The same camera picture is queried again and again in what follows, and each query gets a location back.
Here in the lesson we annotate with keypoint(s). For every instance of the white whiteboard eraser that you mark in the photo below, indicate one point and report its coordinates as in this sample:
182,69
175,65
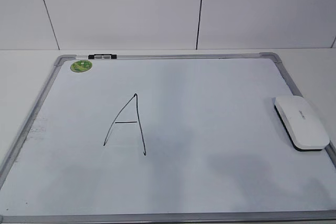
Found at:
304,127

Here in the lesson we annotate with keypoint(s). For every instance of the black and silver hanger clip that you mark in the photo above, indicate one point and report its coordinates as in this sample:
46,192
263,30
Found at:
102,56

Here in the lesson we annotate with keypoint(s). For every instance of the green round magnet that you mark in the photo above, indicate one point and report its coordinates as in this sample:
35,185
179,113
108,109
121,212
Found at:
81,66

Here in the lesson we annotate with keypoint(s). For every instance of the white board with grey frame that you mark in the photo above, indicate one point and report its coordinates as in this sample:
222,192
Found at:
164,139

